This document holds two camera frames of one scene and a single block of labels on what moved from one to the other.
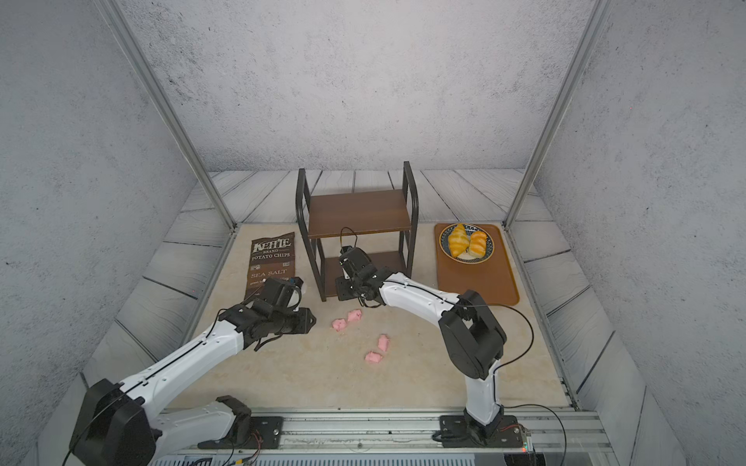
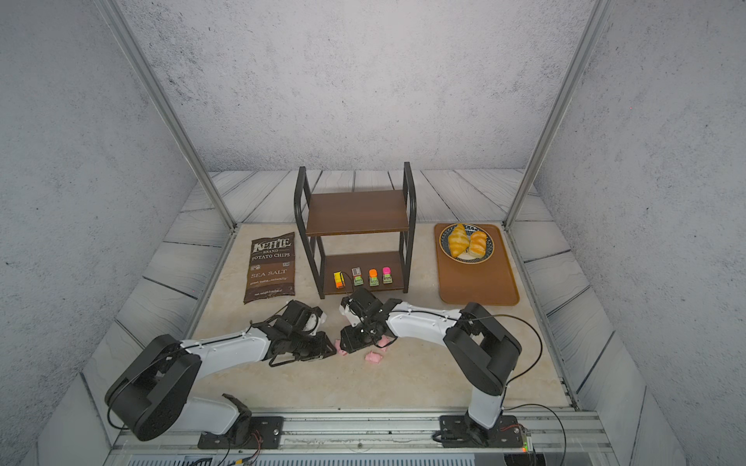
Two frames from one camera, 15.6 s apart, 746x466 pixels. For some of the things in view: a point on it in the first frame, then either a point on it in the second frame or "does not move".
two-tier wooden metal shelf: (383, 223) does not move
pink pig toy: (338, 324) → (341, 351)
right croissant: (478, 245) does not move
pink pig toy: (373, 357) does not move
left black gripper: (305, 321) → (322, 349)
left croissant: (458, 240) does not move
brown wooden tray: (491, 279) does not move
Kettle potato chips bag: (270, 257) does not move
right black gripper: (341, 288) → (349, 342)
